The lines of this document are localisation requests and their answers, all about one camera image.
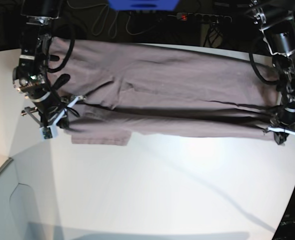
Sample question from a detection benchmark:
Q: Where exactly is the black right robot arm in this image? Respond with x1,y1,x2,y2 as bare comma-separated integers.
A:
12,0,75,131

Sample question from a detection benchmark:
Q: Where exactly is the blue plastic box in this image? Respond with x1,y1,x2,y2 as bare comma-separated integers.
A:
108,0,180,11

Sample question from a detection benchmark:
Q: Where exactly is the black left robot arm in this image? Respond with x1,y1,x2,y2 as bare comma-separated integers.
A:
244,0,295,145

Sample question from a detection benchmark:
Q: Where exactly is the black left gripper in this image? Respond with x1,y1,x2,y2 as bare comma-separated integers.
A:
271,106,295,145

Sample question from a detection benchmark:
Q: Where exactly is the mauve grey t-shirt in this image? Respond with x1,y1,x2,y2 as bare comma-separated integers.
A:
59,40,279,146

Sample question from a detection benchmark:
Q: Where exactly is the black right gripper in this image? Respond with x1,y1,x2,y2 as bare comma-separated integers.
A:
31,73,71,129

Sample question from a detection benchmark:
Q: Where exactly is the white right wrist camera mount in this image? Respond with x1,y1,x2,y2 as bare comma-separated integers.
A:
21,94,86,141

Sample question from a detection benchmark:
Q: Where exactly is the black power strip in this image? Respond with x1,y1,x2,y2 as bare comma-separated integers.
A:
175,12,233,24

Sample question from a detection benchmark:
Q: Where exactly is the white loose cable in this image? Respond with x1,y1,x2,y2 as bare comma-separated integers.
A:
91,9,163,36

